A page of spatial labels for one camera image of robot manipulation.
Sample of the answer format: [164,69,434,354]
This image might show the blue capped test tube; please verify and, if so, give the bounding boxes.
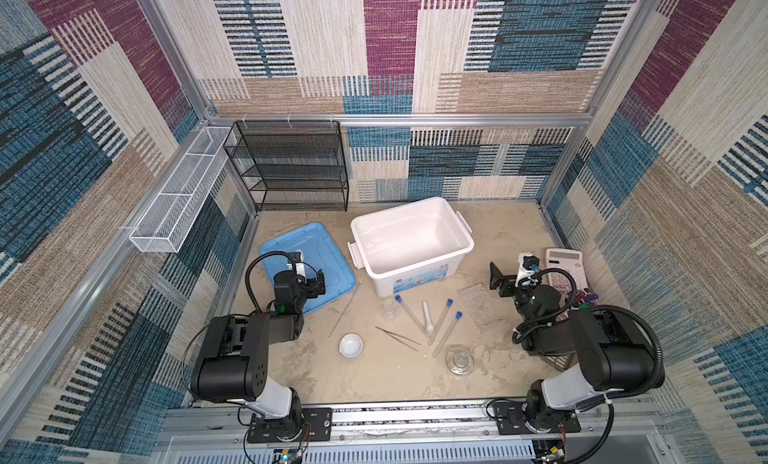
[394,294,429,337]
[428,299,454,345]
[432,311,463,357]

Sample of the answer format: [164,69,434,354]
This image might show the white ceramic pestle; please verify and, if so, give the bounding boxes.
[422,300,435,337]

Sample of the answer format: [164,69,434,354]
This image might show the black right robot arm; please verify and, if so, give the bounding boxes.
[486,253,665,463]

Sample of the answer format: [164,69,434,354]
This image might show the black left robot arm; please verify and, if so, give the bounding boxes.
[189,251,326,442]

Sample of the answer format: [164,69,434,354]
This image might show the blue plastic bin lid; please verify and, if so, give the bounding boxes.
[259,222,357,314]

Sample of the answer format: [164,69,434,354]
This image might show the pink cup of markers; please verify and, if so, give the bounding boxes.
[572,288,599,309]

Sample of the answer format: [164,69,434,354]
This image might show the pink calculator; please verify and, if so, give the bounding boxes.
[544,248,589,291]

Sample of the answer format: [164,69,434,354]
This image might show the white ceramic mortar bowl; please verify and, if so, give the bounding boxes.
[339,333,364,358]

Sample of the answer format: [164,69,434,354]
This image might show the brown wooden tool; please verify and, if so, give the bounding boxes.
[541,352,576,372]

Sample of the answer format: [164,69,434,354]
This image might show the small glass beaker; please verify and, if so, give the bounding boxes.
[381,299,400,322]

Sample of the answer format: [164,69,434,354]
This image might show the metal tweezers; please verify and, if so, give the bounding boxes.
[376,326,419,352]

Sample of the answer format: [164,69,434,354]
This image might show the white plastic storage bin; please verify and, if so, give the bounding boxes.
[347,197,475,298]

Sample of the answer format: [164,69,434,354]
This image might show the glass flask with stopper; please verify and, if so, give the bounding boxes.
[445,345,475,376]

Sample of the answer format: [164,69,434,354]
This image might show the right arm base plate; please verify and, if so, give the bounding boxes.
[489,399,581,436]

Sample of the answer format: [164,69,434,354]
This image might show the black wire shelf rack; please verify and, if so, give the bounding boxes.
[224,120,350,212]

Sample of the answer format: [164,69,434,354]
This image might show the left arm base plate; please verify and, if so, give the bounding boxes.
[245,407,333,444]

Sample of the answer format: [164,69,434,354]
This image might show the white mesh wall basket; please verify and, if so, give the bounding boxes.
[129,126,230,253]

